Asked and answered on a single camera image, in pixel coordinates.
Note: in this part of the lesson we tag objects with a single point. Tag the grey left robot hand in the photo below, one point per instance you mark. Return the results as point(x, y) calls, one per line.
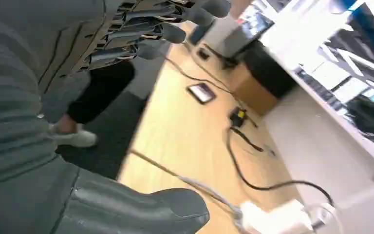
point(116, 210)

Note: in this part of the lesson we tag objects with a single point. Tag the dark grey floor mat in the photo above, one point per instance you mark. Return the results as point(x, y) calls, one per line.
point(116, 139)

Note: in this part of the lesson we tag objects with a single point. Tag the person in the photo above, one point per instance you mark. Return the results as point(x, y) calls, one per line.
point(104, 88)

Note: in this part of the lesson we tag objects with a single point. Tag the black tablet with pale screen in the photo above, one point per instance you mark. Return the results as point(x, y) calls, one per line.
point(201, 93)

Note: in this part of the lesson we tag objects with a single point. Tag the black and yellow device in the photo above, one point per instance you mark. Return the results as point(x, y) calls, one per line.
point(238, 117)

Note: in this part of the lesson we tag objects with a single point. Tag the white power strip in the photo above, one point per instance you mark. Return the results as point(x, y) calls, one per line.
point(271, 218)

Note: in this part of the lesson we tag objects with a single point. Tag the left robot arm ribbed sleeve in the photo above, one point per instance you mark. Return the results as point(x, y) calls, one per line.
point(6, 97)

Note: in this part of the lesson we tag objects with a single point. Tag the small black floor box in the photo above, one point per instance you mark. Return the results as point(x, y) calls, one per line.
point(203, 54)

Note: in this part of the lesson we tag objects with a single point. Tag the brown cardboard box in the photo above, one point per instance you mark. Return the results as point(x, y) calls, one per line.
point(254, 97)

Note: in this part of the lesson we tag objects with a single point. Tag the white desk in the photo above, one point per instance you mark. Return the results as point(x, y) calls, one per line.
point(312, 145)

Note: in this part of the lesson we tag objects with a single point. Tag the grey monitor with screen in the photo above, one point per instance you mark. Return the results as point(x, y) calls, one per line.
point(238, 40)

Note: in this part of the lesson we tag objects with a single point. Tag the black keyboard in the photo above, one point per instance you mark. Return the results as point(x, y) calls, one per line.
point(319, 88)

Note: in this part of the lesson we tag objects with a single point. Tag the black bag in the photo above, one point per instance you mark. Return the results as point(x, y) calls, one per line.
point(372, 122)

